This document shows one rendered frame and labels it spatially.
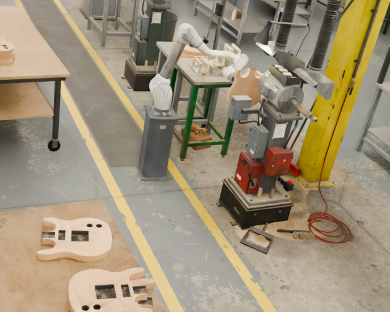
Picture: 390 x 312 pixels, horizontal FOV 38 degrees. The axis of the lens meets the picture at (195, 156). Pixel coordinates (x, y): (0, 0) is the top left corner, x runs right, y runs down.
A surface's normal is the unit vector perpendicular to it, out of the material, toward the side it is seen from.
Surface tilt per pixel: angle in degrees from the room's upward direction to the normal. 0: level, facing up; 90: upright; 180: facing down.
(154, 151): 90
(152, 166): 90
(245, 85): 91
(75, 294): 0
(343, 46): 90
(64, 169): 0
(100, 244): 0
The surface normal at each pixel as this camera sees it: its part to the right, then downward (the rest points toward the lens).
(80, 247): 0.17, -0.85
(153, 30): 0.36, 0.52
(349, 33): -0.90, 0.07
